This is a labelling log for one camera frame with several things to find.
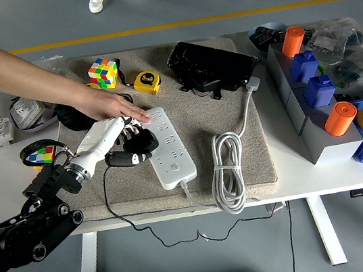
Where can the person's left hand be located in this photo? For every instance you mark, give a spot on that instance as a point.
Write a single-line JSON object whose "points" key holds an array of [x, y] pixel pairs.
{"points": [[112, 107]]}

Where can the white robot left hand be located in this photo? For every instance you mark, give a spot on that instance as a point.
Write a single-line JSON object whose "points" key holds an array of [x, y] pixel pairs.
{"points": [[100, 141]]}

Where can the black plug adapter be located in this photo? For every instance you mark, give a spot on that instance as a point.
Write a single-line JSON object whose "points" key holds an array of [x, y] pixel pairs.
{"points": [[145, 143]]}

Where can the white power strip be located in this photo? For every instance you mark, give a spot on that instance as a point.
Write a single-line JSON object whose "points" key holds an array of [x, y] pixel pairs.
{"points": [[170, 151]]}

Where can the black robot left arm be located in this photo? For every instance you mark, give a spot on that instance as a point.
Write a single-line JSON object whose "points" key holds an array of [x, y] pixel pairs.
{"points": [[28, 234]]}

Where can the person's left forearm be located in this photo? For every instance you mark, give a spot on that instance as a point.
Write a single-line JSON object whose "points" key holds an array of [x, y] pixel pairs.
{"points": [[21, 71]]}

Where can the black cloth pouch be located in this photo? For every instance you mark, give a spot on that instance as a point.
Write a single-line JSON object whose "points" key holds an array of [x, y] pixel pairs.
{"points": [[73, 121]]}

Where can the colourful puzzle cube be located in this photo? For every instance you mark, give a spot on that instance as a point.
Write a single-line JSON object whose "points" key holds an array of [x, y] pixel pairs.
{"points": [[104, 74], [42, 156]]}

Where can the yellow tape measure 5m label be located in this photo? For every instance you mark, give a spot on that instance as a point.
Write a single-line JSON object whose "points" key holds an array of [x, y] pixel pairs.
{"points": [[146, 81]]}

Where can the white table leg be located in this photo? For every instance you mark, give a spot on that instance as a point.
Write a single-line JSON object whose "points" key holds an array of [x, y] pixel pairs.
{"points": [[88, 269], [327, 230]]}

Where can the grey-brown mat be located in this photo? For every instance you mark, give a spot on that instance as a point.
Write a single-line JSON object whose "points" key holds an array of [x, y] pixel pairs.
{"points": [[193, 124]]}

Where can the glossy black box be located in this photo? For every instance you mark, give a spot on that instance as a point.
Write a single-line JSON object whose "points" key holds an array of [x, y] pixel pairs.
{"points": [[211, 63]]}

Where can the grey box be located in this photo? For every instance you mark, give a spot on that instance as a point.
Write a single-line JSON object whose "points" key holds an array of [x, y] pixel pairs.
{"points": [[276, 63], [292, 109], [324, 152]]}

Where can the orange cylinder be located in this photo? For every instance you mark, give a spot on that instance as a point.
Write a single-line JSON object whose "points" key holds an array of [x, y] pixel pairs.
{"points": [[292, 42], [338, 121]]}

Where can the light blue bowl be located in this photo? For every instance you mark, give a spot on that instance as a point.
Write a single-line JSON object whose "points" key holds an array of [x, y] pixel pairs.
{"points": [[257, 50]]}

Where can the black circuit boards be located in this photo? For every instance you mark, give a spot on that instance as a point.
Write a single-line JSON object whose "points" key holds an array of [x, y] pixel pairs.
{"points": [[265, 36]]}

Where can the blue block with knob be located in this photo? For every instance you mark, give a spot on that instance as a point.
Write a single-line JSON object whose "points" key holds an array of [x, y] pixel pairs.
{"points": [[304, 68], [320, 93]]}

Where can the green plastic piece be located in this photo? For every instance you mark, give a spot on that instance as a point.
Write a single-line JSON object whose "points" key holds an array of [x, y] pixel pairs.
{"points": [[321, 70], [339, 84]]}

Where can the clear bags of electronic parts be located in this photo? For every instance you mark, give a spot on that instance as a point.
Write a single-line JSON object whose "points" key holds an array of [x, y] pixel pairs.
{"points": [[353, 48]]}

